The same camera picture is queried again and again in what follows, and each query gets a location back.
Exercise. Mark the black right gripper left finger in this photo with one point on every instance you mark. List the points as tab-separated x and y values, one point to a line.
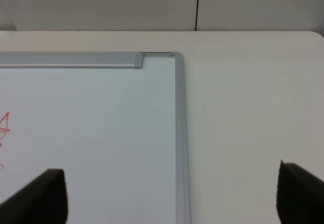
43	200

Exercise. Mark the white aluminium-framed whiteboard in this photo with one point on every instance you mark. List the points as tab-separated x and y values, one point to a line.
119	134

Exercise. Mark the grey whiteboard pen tray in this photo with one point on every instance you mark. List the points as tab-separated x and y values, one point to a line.
132	60

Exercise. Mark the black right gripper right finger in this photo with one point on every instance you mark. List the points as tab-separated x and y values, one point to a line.
299	197

